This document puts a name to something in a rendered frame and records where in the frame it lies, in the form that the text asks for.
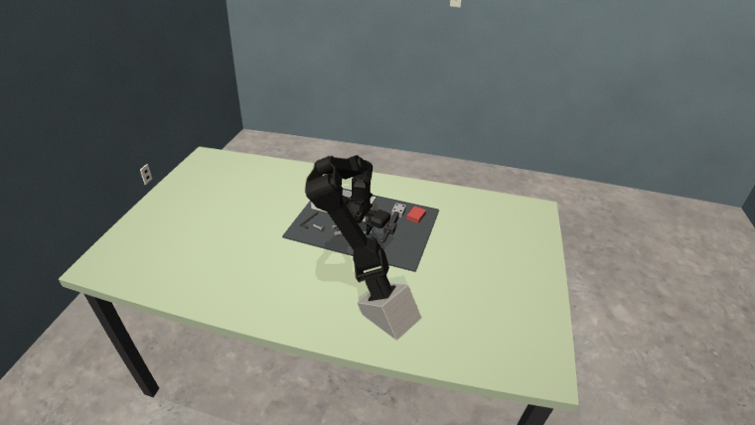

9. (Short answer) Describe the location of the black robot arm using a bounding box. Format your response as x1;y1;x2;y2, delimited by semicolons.
305;155;395;301

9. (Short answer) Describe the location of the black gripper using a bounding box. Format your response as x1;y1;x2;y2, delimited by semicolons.
342;193;390;235

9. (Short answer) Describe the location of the white block with screws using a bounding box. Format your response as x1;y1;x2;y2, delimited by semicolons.
391;204;406;217

